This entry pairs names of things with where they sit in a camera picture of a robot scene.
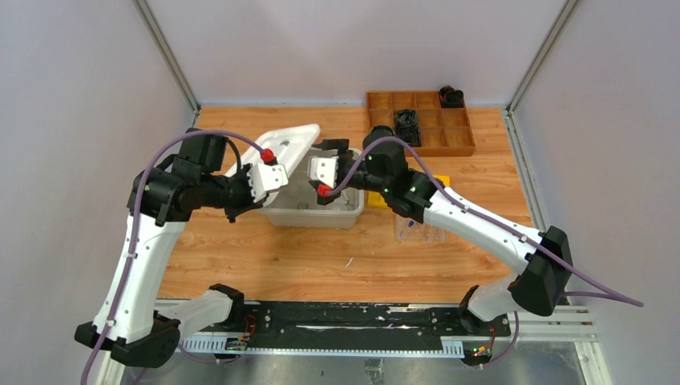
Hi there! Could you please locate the beige plastic bin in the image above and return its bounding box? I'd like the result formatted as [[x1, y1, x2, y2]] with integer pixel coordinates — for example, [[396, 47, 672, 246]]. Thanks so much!
[[259, 148, 366, 229]]

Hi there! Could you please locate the white plastic lid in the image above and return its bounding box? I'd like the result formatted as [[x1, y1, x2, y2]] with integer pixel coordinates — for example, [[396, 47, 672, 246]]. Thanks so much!
[[234, 124, 321, 174]]

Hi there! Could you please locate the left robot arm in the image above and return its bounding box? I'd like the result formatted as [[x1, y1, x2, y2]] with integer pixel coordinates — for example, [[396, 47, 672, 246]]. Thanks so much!
[[75, 128, 287, 379]]

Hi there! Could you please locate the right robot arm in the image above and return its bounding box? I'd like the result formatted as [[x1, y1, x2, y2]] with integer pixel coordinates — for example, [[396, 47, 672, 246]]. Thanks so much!
[[308, 127, 572, 335]]

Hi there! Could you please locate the yellow test tube rack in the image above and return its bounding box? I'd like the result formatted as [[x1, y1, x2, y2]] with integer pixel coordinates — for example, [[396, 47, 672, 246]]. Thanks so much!
[[366, 174, 451, 209]]

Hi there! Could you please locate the wooden compartment tray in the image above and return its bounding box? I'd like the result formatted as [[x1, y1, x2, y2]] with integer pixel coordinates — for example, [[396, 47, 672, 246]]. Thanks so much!
[[365, 91, 476, 157]]

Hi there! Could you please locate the clear plastic tube rack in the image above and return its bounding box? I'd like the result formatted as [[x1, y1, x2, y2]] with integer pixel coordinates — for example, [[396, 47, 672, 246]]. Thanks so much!
[[395, 215, 446, 244]]

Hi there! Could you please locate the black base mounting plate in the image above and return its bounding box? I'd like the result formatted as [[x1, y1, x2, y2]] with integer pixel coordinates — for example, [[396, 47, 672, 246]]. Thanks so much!
[[206, 301, 511, 352]]

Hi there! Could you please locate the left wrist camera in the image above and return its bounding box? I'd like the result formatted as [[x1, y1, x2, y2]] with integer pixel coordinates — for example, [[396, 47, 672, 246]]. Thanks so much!
[[249, 148, 289, 206]]

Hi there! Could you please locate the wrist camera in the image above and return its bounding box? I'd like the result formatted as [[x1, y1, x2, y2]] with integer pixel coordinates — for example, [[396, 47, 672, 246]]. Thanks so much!
[[249, 148, 289, 206], [308, 156, 338, 188]]

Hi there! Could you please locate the black strap coil in tray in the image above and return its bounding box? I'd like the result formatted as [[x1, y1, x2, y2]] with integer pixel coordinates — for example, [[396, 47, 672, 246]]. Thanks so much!
[[393, 108, 423, 148]]

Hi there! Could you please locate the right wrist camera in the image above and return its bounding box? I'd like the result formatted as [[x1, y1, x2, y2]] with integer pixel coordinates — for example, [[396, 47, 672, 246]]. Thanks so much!
[[308, 156, 338, 188]]

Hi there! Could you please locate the black strap coil corner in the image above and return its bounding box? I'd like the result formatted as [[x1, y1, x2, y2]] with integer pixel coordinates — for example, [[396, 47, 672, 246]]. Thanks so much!
[[438, 85, 464, 108]]

